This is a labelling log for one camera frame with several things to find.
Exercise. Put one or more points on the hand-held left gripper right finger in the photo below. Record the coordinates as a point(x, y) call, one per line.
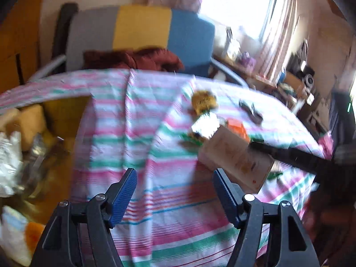
point(226, 197)

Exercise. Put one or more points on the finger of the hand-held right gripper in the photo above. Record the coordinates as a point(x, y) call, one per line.
point(292, 155)

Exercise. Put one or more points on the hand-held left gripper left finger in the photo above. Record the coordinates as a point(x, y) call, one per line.
point(125, 197)

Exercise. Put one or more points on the white carton box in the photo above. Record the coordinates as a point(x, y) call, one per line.
point(230, 158)

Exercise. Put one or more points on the gold square tray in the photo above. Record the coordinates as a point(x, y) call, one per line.
point(55, 197)

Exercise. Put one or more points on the small white orange box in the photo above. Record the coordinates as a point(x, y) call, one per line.
point(14, 233)

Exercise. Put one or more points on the white crinkled packet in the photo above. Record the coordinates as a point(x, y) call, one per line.
point(9, 167)

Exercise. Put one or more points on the large yellow sponge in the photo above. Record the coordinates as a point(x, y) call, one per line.
point(29, 125)

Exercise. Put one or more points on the pale yellow sponge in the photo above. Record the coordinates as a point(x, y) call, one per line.
point(8, 118)

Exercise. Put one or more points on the person's right forearm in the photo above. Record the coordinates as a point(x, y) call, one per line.
point(333, 222)

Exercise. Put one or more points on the pink ruffled cloth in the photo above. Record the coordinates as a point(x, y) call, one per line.
point(325, 144)

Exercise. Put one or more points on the striped pink green tablecloth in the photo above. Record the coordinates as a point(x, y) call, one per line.
point(167, 200)

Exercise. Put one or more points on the black metal clip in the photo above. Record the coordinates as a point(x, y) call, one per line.
point(254, 115)

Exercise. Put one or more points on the black silver stereo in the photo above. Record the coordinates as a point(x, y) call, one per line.
point(303, 72)

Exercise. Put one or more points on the yellow plush toy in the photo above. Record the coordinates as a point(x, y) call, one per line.
point(204, 101)

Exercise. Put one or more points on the wooden side table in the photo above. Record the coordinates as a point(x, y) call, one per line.
point(230, 69)

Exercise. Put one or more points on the purple box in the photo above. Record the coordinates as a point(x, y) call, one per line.
point(247, 59)

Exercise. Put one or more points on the pale pink curtain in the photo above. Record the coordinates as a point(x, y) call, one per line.
point(281, 27)

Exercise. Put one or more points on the white printed box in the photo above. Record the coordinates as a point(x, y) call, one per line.
point(233, 44)

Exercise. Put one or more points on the maroon padded jacket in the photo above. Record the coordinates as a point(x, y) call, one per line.
point(150, 58)

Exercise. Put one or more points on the window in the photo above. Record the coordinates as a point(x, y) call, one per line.
point(236, 5)

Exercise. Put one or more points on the grey yellow blue armchair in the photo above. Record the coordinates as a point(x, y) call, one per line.
point(141, 25)

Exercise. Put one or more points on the black rolled mat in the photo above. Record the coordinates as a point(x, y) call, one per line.
point(62, 27)

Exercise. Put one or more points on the wooden wardrobe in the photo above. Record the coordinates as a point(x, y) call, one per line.
point(16, 47)

